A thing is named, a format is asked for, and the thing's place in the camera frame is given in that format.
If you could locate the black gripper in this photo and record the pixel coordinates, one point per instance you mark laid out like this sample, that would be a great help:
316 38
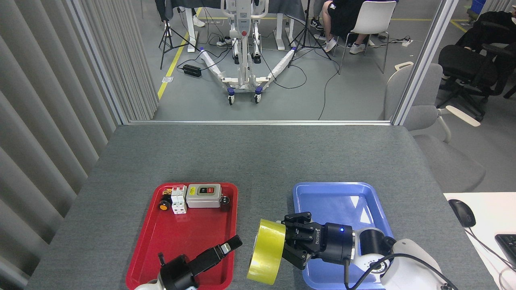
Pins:
177 276
334 243

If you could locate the yellow tape roll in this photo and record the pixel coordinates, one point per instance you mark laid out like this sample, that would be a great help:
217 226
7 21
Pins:
266 249

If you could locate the red plastic tray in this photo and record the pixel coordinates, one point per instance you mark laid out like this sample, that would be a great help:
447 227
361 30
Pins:
181 229

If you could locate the blue plastic tray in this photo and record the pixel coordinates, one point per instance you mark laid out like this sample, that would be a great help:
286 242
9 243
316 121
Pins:
334 201

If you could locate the white circuit breaker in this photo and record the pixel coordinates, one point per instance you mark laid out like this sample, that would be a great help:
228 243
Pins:
178 201

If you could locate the yellow push button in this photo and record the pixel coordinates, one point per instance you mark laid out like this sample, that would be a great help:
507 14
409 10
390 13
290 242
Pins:
164 206

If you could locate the black computer mouse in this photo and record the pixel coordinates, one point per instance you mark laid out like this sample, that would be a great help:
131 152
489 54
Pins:
462 212

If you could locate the grey office chair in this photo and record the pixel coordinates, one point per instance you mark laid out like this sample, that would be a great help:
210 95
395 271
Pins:
447 161

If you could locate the white wheeled stand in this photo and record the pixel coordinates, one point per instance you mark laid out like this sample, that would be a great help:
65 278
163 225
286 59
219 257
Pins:
244 78

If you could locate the black power adapter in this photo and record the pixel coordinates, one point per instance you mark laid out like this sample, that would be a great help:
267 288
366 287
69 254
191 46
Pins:
192 70

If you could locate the white desk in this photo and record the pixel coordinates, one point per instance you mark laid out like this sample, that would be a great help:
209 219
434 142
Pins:
487 213

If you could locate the black tripod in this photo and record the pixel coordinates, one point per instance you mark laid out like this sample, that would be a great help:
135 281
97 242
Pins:
306 36
166 38

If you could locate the black keyboard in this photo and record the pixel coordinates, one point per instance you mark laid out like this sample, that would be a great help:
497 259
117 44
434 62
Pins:
508 245

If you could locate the white power strip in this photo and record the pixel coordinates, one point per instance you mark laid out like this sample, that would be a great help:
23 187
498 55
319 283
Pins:
407 42

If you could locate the white chair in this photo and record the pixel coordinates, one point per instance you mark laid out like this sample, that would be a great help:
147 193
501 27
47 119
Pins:
375 18

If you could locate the black office chair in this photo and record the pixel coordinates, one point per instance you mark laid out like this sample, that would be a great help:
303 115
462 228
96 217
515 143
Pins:
463 64

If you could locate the blue bin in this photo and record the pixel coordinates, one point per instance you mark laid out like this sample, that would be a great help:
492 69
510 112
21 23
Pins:
478 7

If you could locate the small black knob switch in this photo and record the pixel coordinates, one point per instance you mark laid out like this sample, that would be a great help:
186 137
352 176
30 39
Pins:
225 202

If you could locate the grey switch box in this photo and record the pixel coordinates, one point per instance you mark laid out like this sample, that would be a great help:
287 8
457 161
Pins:
203 197

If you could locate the silver frame rail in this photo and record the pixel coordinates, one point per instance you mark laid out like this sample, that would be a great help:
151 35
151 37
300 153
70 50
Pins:
258 122

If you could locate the silver frame post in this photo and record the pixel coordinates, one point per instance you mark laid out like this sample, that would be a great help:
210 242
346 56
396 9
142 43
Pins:
427 60

